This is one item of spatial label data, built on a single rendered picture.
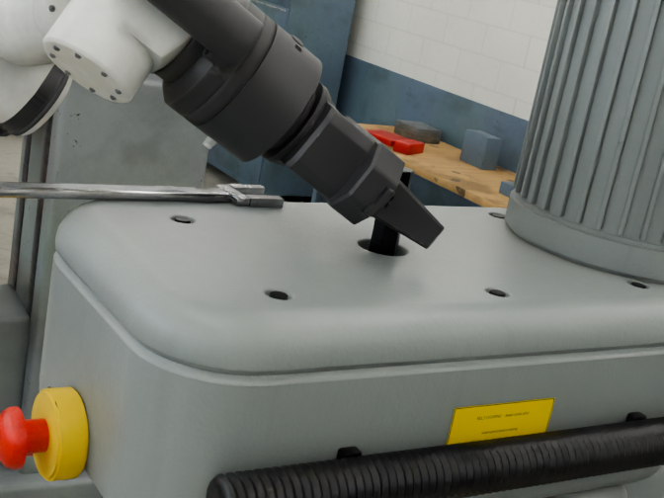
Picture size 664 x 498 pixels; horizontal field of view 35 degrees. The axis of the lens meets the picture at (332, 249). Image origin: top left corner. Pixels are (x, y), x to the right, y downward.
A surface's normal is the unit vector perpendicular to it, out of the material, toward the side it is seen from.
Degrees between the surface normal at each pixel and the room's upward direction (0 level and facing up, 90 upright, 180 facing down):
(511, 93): 90
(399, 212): 90
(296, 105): 78
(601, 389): 90
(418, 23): 90
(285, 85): 72
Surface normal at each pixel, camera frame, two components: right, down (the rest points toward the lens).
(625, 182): -0.37, 0.20
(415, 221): 0.25, 0.33
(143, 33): 0.47, 0.00
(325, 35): 0.51, 0.33
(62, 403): 0.33, -0.78
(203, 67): -0.46, -0.04
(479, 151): -0.86, -0.01
